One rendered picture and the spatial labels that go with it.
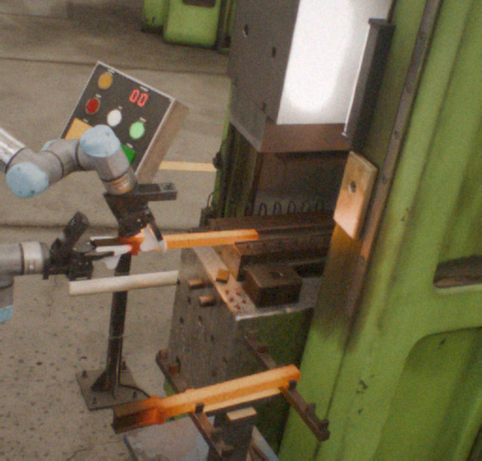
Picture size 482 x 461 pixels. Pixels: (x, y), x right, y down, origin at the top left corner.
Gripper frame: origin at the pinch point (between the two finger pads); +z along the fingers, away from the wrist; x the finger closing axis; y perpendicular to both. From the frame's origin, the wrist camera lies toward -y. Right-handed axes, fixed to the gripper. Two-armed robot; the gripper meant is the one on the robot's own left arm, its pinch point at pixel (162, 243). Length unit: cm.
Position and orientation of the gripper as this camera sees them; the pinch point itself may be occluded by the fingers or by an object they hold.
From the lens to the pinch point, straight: 196.3
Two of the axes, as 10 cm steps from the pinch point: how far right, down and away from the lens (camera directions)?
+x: 3.9, 5.0, -7.7
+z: 3.1, 7.2, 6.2
